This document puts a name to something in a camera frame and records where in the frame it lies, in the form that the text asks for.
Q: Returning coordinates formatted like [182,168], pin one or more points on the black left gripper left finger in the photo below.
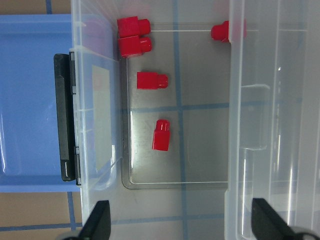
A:
[98,224]

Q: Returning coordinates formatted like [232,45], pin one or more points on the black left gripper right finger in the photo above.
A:
[266,224]

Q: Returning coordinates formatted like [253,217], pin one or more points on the clear plastic box lid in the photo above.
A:
[274,113]

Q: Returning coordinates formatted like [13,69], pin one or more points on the red block from tray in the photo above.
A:
[161,135]

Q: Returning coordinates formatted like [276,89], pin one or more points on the clear plastic storage box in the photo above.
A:
[177,194]

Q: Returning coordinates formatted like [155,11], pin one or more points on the red block single middle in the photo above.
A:
[152,81]

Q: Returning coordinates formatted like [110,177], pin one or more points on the blue plastic tray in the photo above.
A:
[29,145]

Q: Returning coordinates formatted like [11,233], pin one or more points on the red block under lid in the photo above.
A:
[220,32]

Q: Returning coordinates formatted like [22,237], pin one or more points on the red block upper pair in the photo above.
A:
[132,26]

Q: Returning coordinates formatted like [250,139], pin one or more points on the black box latch handle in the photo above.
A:
[65,84]

